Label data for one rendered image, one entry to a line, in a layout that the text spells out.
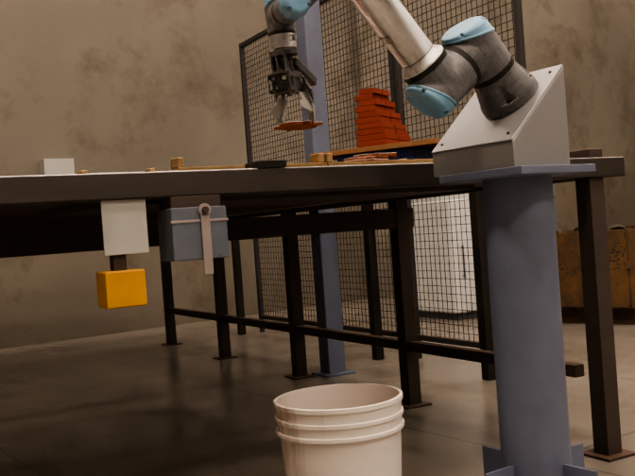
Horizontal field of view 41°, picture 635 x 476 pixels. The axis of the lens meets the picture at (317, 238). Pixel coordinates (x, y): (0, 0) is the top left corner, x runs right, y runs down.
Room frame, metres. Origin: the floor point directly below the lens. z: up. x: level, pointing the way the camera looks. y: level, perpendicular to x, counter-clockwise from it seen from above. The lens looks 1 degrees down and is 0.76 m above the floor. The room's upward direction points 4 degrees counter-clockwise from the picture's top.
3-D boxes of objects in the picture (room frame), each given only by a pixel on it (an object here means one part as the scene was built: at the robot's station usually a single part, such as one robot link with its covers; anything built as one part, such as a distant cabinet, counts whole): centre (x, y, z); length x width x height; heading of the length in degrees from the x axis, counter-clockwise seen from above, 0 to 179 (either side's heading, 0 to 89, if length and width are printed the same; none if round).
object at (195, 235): (1.96, 0.28, 0.77); 0.14 x 0.11 x 0.18; 119
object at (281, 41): (2.33, 0.05, 1.27); 0.08 x 0.08 x 0.05
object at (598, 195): (2.61, -0.85, 0.43); 0.12 x 0.12 x 0.85; 29
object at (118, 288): (1.87, 0.44, 0.74); 0.09 x 0.08 x 0.24; 119
